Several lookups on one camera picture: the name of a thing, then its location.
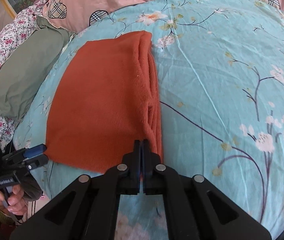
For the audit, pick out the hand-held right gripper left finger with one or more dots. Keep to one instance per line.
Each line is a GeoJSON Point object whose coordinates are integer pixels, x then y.
{"type": "Point", "coordinates": [137, 152]}

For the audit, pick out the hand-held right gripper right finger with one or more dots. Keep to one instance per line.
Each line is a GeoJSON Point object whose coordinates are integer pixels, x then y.
{"type": "Point", "coordinates": [145, 152]}

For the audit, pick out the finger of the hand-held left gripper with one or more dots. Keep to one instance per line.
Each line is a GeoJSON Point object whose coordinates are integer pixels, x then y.
{"type": "Point", "coordinates": [36, 163]}
{"type": "Point", "coordinates": [34, 150]}

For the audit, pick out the person's left hand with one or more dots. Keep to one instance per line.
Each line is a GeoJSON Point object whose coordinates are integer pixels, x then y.
{"type": "Point", "coordinates": [13, 200]}

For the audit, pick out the green pillow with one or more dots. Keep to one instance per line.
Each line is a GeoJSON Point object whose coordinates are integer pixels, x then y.
{"type": "Point", "coordinates": [24, 75]}

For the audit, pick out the white pink-flowered cloth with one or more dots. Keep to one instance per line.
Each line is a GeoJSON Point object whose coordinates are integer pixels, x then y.
{"type": "Point", "coordinates": [1, 60]}

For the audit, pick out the orange knit sweater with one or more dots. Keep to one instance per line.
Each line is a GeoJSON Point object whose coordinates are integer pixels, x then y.
{"type": "Point", "coordinates": [99, 105]}

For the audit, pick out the light blue floral bed sheet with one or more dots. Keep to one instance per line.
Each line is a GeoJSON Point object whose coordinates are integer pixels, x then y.
{"type": "Point", "coordinates": [219, 80]}

